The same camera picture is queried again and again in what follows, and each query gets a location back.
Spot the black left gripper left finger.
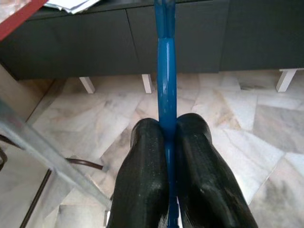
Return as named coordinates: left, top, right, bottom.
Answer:
left=105, top=117, right=171, bottom=228

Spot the blue plastic hanger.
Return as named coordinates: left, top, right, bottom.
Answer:
left=153, top=0, right=181, bottom=228

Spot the silver clothes rack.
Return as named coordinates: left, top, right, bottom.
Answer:
left=0, top=96, right=114, bottom=216

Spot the white paper stack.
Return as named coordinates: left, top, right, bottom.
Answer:
left=43, top=0, right=93, bottom=14

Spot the black TV cabinet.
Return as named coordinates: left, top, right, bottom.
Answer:
left=0, top=0, right=304, bottom=94

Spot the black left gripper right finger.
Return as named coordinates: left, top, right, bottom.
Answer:
left=175, top=113, right=259, bottom=228

